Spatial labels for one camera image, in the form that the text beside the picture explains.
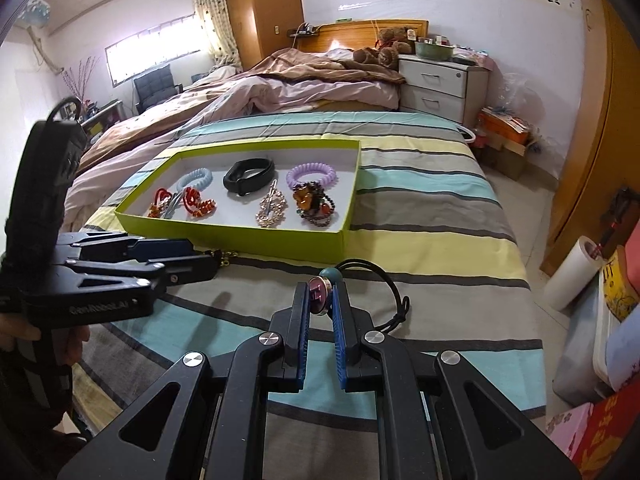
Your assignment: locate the black cord pendant necklace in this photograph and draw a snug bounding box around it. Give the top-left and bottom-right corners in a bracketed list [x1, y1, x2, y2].
[306, 258, 412, 335]

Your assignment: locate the red knotted charm bracelet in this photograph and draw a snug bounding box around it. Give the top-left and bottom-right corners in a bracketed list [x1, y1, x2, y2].
[180, 186, 218, 220]

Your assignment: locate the gold rhinestone chain bracelet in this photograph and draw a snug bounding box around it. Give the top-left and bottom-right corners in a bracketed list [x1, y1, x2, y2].
[254, 179, 291, 229]

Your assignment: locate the black fitness band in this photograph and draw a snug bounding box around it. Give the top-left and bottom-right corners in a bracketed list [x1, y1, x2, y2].
[222, 157, 276, 196]

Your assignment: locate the dark amber bead bracelet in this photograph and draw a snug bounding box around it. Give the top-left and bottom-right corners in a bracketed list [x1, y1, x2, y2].
[290, 181, 338, 228]

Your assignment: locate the left hand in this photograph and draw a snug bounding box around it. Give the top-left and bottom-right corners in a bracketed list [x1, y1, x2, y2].
[1, 313, 90, 378]

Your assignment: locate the lime green shallow box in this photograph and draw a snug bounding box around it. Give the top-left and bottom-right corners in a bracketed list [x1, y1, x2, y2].
[115, 136, 360, 263]

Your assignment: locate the desk with clutter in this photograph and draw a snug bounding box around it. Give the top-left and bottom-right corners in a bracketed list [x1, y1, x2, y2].
[81, 100, 126, 136]

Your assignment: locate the striped bed sheet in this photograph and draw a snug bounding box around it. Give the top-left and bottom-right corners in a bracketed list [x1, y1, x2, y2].
[74, 113, 547, 479]

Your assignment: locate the black office chair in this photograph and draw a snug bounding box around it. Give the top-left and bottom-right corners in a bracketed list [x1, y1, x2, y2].
[134, 64, 183, 114]

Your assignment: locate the pink brown duvet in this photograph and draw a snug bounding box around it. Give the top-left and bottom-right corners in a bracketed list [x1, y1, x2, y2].
[61, 48, 405, 232]

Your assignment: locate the floral curtain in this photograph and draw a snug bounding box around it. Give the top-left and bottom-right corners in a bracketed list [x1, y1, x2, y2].
[192, 0, 241, 67]

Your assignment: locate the white paper roll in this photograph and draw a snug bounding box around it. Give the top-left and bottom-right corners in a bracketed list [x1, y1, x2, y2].
[542, 236, 604, 311]

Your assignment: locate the cardboard box with books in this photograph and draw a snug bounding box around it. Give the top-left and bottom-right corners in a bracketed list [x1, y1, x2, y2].
[472, 107, 537, 180]

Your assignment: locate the red gold gift bag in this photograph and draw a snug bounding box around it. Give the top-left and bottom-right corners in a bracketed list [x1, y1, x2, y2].
[572, 391, 639, 479]

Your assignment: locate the white bedside cabinet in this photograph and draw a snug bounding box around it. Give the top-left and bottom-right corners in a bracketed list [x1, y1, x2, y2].
[399, 54, 490, 128]

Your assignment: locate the wooden corner cabinet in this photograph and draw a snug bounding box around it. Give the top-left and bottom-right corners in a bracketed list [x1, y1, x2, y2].
[227, 0, 304, 70]

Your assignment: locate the wooden wardrobe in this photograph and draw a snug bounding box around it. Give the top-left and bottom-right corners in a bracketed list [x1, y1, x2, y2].
[540, 0, 639, 276]

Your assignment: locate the wooden headboard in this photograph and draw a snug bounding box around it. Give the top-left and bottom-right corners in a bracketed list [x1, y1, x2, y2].
[294, 18, 428, 53]

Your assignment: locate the green basin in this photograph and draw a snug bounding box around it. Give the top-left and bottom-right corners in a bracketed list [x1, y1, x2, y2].
[416, 40, 454, 62]

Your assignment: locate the brown teddy bear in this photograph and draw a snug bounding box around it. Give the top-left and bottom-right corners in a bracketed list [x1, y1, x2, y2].
[352, 27, 413, 70]

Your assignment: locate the light blue spiral hair tie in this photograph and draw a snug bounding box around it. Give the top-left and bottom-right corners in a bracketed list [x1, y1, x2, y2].
[176, 167, 215, 196]

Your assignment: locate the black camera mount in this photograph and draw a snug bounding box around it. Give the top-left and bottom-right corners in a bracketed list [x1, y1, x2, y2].
[6, 96, 88, 258]

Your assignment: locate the purple spiral hair tie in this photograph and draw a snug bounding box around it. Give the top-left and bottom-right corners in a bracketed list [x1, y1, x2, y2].
[285, 160, 340, 192]

